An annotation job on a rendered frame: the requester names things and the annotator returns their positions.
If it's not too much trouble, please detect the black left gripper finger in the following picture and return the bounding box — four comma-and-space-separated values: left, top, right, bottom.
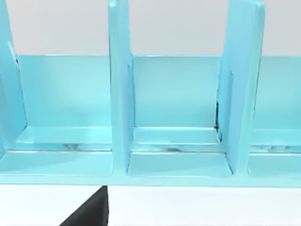
58, 185, 109, 226

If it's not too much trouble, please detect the light blue rack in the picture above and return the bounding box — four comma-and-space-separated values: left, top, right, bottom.
0, 0, 301, 187

